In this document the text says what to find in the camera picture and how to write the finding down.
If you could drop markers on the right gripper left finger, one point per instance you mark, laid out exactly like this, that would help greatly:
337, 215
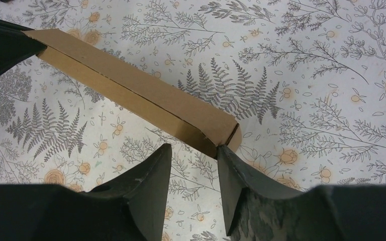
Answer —
128, 207

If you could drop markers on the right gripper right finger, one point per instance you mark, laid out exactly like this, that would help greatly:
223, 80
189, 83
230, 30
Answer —
256, 207

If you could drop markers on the brown cardboard box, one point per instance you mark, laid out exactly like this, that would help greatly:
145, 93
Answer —
185, 117

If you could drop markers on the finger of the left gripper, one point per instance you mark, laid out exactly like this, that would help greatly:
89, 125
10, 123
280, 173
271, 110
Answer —
15, 46

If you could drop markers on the floral patterned table mat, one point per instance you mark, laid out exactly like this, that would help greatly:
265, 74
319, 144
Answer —
306, 81

